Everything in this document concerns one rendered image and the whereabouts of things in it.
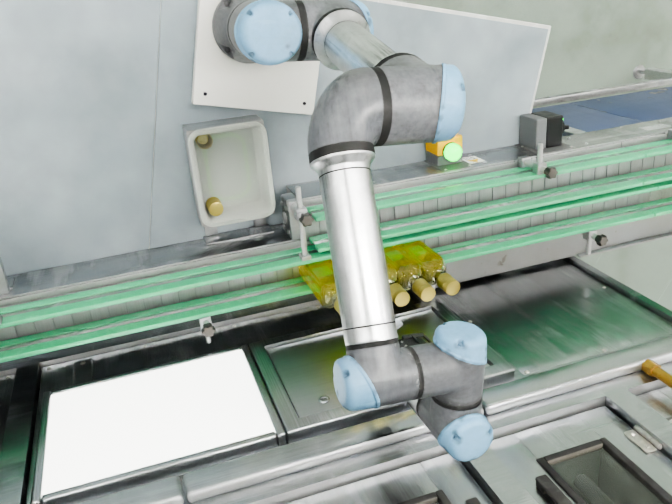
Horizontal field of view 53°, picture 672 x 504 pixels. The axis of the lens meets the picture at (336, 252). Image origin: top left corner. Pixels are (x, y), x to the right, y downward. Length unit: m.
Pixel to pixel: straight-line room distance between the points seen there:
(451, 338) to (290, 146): 0.82
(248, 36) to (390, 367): 0.70
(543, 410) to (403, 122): 0.63
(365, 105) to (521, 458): 0.67
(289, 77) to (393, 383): 0.87
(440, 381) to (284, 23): 0.73
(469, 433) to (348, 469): 0.28
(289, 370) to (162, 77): 0.69
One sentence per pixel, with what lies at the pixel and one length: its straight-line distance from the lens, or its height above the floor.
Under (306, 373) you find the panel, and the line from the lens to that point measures 1.41.
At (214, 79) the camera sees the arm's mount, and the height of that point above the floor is 0.78.
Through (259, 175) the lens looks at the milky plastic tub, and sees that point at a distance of 1.60.
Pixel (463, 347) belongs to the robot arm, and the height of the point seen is 1.58.
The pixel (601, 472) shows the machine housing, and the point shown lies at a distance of 1.26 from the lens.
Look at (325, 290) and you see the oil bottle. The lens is 1.40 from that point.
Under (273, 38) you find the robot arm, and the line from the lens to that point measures 1.33.
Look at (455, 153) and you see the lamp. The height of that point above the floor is 0.85.
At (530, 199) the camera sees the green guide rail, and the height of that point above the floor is 0.92.
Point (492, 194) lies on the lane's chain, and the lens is 1.74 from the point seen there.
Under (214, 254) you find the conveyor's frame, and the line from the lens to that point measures 1.54.
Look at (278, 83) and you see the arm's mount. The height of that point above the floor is 0.78.
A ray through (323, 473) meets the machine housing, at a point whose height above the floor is 1.41.
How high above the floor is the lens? 2.29
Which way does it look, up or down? 62 degrees down
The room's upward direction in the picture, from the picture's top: 138 degrees clockwise
